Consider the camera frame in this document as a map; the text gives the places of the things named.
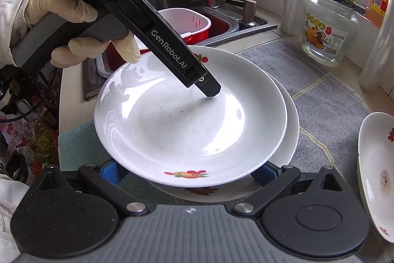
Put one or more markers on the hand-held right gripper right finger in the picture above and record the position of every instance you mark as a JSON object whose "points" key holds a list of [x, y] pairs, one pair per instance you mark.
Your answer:
{"points": [[264, 173]]}

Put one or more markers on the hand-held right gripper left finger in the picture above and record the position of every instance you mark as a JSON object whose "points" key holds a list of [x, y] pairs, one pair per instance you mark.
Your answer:
{"points": [[112, 172]]}

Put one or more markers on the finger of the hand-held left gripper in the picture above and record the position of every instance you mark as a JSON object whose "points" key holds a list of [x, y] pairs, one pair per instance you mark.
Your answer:
{"points": [[207, 87]]}

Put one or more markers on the white floral plate brown stain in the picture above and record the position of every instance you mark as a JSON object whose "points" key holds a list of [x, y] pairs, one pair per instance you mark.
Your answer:
{"points": [[378, 158]]}

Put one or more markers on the person's left forearm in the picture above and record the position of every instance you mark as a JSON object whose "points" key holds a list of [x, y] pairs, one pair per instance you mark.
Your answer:
{"points": [[12, 19]]}

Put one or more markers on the person's left hand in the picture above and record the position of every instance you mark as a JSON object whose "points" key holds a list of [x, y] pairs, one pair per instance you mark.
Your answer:
{"points": [[58, 4]]}

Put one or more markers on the red plastic basin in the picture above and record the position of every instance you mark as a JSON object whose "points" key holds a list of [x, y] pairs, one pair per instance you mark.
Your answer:
{"points": [[220, 25]]}

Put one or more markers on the white colander basket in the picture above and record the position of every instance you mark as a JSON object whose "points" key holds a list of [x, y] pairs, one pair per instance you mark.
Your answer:
{"points": [[184, 19]]}

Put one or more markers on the metal sink soap dispenser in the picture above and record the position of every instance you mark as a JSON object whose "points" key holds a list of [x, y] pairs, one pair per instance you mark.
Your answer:
{"points": [[247, 12]]}

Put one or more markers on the steel sink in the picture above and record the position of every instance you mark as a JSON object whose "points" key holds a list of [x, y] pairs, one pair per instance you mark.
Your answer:
{"points": [[264, 21]]}

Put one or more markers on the pile of plastic bags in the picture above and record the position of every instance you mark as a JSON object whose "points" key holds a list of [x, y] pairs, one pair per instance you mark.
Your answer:
{"points": [[27, 139]]}

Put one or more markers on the grey teal checkered towel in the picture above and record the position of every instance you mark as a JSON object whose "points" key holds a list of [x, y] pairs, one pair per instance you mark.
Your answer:
{"points": [[323, 102]]}

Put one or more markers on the person's white garment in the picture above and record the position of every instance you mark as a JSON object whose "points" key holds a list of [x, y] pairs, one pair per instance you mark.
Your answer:
{"points": [[7, 213]]}

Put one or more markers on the glass jar green lid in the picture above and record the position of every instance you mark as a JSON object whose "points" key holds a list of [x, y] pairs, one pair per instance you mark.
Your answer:
{"points": [[329, 28]]}

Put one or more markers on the tall plastic wrap roll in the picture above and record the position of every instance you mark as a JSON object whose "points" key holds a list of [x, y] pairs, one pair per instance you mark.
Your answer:
{"points": [[378, 59]]}

